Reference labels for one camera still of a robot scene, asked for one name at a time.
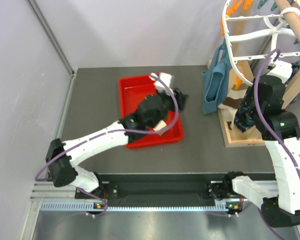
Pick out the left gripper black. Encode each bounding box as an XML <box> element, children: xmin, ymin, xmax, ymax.
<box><xmin>150</xmin><ymin>88</ymin><xmax>189</xmax><ymax>130</ymax></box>

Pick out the pink brown patterned sock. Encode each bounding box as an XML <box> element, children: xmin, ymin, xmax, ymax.
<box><xmin>153</xmin><ymin>120</ymin><xmax>168</xmax><ymax>136</ymax></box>

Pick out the blue sock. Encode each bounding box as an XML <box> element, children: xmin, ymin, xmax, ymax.
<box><xmin>202</xmin><ymin>40</ymin><xmax>232</xmax><ymax>115</ymax></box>

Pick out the white clip hanger frame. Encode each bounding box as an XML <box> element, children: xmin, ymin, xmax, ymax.
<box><xmin>221</xmin><ymin>0</ymin><xmax>300</xmax><ymax>86</ymax></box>

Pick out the dark patterned sock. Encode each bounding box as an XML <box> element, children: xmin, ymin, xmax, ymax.
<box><xmin>234</xmin><ymin>100</ymin><xmax>255</xmax><ymax>133</ymax></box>

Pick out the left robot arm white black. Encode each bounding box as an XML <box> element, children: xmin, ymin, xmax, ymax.
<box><xmin>45</xmin><ymin>88</ymin><xmax>189</xmax><ymax>199</ymax></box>

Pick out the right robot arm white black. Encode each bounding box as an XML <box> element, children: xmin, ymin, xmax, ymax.
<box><xmin>207</xmin><ymin>75</ymin><xmax>300</xmax><ymax>228</ymax></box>

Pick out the wooden rack stand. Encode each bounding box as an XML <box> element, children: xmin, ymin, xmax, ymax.
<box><xmin>216</xmin><ymin>1</ymin><xmax>299</xmax><ymax>147</ymax></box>

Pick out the red plastic tray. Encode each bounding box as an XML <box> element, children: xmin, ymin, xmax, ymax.
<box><xmin>118</xmin><ymin>74</ymin><xmax>184</xmax><ymax>149</ymax></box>

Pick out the teal clothes peg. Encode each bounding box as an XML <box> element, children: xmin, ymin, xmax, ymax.
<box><xmin>257</xmin><ymin>0</ymin><xmax>278</xmax><ymax>12</ymax></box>

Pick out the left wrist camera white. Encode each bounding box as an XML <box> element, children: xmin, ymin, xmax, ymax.
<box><xmin>149</xmin><ymin>72</ymin><xmax>175</xmax><ymax>95</ymax></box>

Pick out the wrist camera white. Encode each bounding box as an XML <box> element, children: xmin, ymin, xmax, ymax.
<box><xmin>266</xmin><ymin>60</ymin><xmax>293</xmax><ymax>84</ymax></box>
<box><xmin>149</xmin><ymin>72</ymin><xmax>175</xmax><ymax>95</ymax></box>

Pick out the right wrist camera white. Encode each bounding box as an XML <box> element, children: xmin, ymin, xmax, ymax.
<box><xmin>266</xmin><ymin>60</ymin><xmax>293</xmax><ymax>84</ymax></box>

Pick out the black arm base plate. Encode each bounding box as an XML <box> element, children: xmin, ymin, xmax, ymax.
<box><xmin>74</xmin><ymin>178</ymin><xmax>243</xmax><ymax>201</ymax></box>

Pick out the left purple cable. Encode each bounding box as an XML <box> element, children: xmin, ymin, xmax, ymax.
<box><xmin>34</xmin><ymin>73</ymin><xmax>180</xmax><ymax>217</ymax></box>

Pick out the aluminium rail front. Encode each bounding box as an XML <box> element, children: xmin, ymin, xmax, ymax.
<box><xmin>30</xmin><ymin>182</ymin><xmax>229</xmax><ymax>214</ymax></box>

